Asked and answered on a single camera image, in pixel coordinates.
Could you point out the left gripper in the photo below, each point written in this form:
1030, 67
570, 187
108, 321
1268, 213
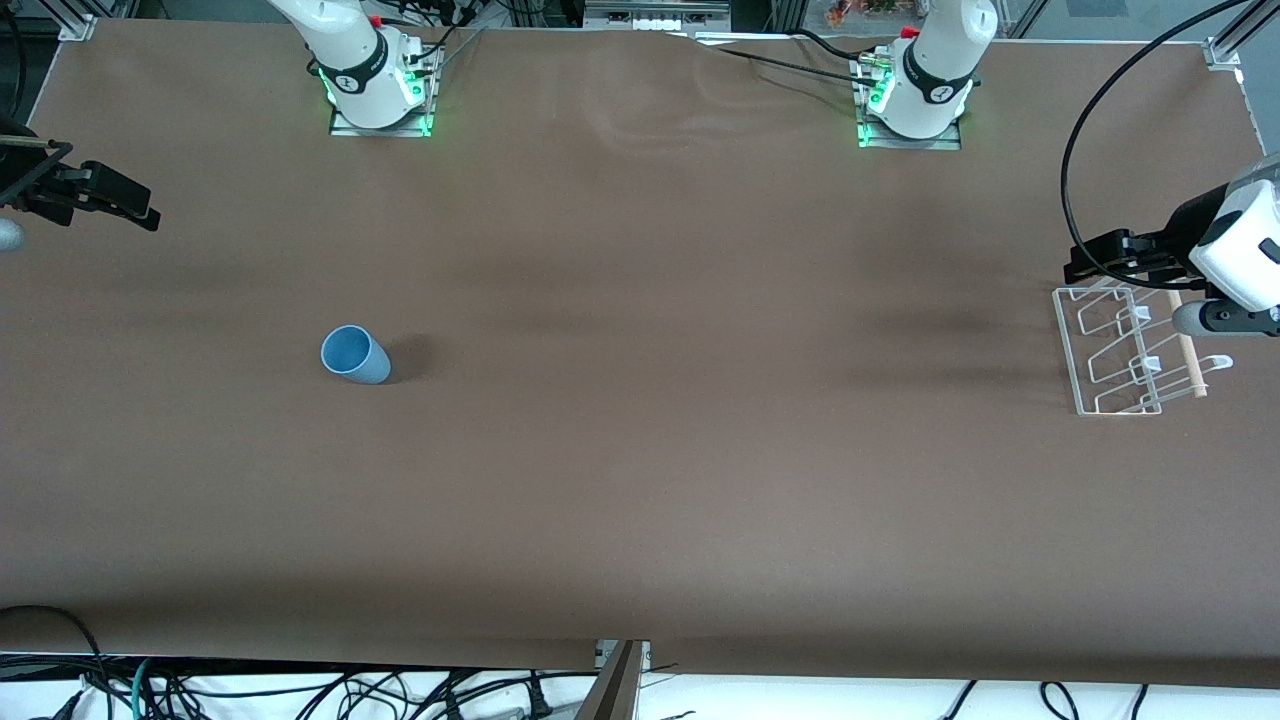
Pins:
1184, 232

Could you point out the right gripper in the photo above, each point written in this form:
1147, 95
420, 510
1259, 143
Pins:
22, 180

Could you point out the blue plastic cup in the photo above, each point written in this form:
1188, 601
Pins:
352, 352

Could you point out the brown table cover sheet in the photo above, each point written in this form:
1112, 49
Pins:
640, 450

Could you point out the grey socket strip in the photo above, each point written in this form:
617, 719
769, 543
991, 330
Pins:
655, 12

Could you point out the aluminium corner bracket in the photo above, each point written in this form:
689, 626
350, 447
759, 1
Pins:
1225, 55
78, 27

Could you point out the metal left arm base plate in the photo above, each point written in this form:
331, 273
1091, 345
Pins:
950, 143

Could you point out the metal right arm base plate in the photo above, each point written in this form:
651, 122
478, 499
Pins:
380, 131

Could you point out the aluminium frame post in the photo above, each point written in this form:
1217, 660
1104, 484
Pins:
615, 690

